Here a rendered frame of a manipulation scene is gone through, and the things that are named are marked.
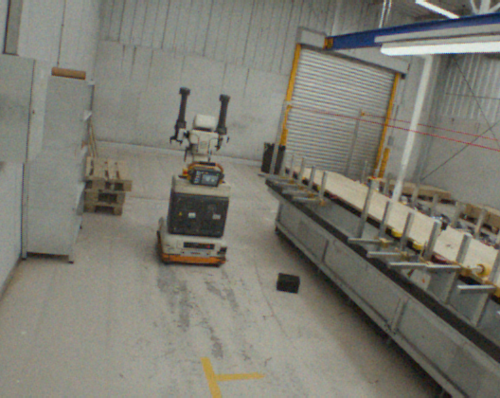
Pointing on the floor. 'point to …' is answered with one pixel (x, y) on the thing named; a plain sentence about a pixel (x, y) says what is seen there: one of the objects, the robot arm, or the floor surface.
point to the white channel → (429, 71)
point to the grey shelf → (58, 171)
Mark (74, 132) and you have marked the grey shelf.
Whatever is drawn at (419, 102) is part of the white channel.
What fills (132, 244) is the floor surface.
